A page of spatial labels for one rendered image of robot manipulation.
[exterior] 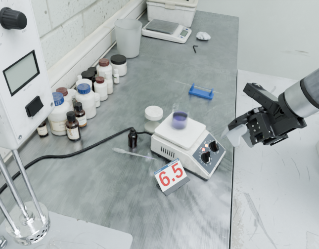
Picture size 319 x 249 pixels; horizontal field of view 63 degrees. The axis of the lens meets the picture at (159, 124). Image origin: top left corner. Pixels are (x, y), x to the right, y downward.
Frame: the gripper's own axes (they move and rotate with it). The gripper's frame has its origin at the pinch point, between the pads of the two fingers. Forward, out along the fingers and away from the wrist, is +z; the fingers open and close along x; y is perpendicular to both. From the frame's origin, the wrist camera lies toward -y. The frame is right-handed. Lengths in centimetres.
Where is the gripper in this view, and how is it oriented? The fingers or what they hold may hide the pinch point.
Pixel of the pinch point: (229, 134)
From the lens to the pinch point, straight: 76.0
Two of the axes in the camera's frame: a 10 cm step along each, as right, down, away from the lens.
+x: 8.5, 0.6, 5.2
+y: 1.9, 8.9, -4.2
